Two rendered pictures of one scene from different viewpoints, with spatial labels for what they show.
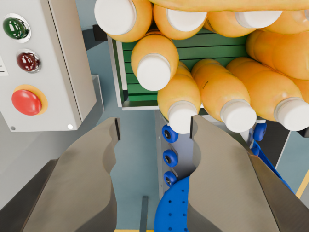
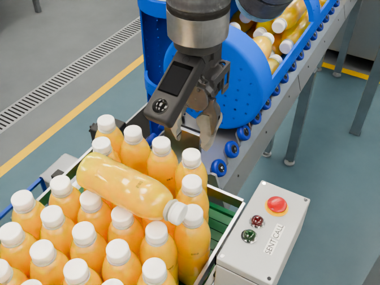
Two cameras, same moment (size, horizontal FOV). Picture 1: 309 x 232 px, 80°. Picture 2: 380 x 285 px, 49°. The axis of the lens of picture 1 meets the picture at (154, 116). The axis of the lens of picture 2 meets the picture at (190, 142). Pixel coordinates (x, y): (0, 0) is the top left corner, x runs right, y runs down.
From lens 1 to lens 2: 64 cm
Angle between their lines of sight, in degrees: 27
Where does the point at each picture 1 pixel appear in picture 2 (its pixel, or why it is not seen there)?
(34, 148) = not seen: outside the picture
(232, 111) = (163, 148)
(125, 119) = (322, 265)
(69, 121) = (262, 186)
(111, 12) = (193, 213)
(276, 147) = not seen: hidden behind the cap
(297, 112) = (132, 134)
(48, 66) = (248, 215)
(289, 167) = (128, 99)
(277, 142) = not seen: hidden behind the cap
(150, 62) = (189, 186)
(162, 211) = (253, 108)
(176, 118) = (194, 157)
